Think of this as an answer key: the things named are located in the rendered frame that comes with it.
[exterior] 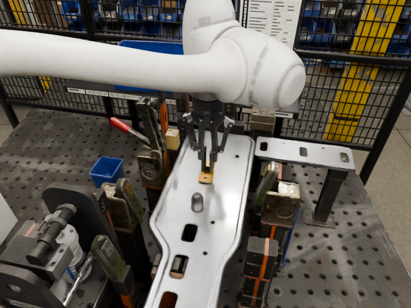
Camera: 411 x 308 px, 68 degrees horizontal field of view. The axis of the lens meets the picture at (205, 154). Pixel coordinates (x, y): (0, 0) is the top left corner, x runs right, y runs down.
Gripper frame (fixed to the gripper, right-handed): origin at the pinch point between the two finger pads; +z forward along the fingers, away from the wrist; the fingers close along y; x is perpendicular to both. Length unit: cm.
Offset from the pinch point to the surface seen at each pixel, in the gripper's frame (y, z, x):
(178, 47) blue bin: -23, -9, 52
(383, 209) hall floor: 100, 105, 92
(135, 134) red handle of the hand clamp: -19.7, -5.8, -0.7
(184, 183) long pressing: -5.4, 4.9, -5.2
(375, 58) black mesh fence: 49, -10, 55
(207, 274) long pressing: 6.3, 5.0, -29.6
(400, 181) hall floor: 118, 105, 122
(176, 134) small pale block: -10.9, -1.6, 7.1
